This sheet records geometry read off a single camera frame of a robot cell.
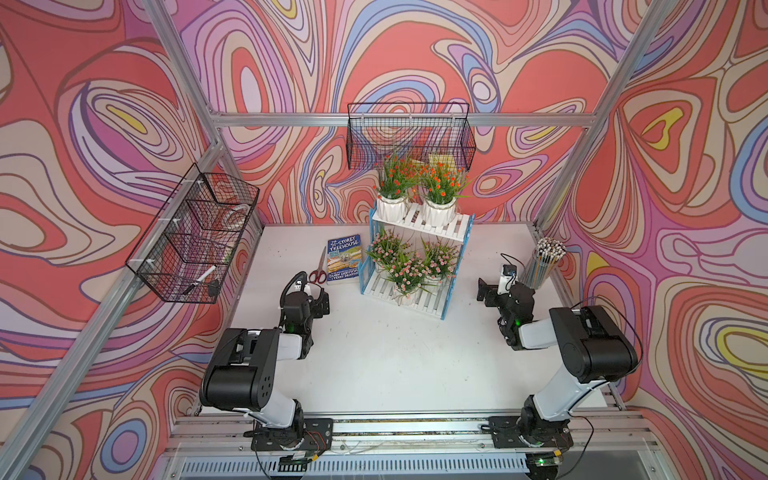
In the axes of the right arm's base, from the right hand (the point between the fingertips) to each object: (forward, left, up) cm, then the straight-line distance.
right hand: (495, 285), depth 96 cm
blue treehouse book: (+15, +51, -2) cm, 53 cm away
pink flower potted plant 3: (-3, +29, +13) cm, 32 cm away
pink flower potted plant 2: (+2, +20, +12) cm, 23 cm away
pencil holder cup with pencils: (+2, -13, +13) cm, 18 cm away
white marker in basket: (-10, +82, +22) cm, 85 cm away
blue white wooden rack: (+5, +40, -2) cm, 40 cm away
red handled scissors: (+9, +60, -3) cm, 61 cm away
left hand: (-1, +60, +2) cm, 60 cm away
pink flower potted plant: (+7, +36, +14) cm, 39 cm away
